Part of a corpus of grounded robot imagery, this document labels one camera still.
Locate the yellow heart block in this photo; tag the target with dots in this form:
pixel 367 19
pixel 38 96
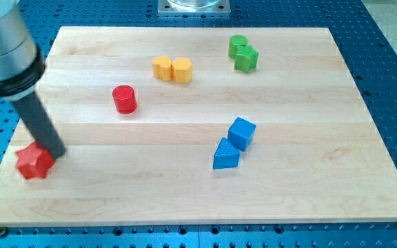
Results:
pixel 162 68

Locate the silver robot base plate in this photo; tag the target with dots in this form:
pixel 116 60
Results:
pixel 173 7

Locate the blue triangle block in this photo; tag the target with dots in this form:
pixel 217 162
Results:
pixel 226 155

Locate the wooden board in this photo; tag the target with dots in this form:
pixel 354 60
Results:
pixel 316 155

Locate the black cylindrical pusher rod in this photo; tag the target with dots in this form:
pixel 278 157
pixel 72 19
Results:
pixel 35 118

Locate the yellow hexagon block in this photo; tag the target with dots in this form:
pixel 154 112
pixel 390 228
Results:
pixel 182 70

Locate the green star block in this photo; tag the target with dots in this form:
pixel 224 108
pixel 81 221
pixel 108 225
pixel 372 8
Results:
pixel 246 58

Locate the red star block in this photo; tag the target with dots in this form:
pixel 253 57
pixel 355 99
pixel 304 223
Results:
pixel 34 161

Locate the green cylinder block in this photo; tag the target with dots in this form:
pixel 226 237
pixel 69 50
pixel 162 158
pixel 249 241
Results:
pixel 236 41

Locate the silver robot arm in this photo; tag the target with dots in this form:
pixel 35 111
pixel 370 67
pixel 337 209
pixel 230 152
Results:
pixel 21 67

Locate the red cylinder block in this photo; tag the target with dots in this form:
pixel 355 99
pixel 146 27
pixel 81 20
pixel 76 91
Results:
pixel 124 99

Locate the blue cube block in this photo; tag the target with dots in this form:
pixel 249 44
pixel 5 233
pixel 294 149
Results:
pixel 241 133

